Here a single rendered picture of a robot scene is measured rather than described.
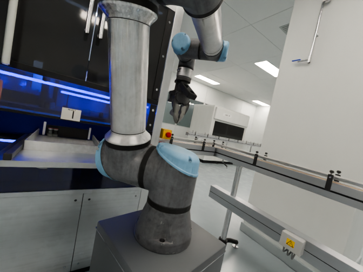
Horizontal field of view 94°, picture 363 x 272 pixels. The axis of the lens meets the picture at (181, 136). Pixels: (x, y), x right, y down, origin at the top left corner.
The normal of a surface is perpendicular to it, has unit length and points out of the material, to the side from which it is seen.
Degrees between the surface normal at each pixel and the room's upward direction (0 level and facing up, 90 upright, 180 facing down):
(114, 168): 108
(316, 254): 90
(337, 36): 90
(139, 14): 143
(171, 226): 72
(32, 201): 90
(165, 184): 90
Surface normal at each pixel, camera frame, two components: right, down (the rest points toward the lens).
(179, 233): 0.60, -0.14
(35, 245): 0.55, 0.16
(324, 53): -0.81, -0.13
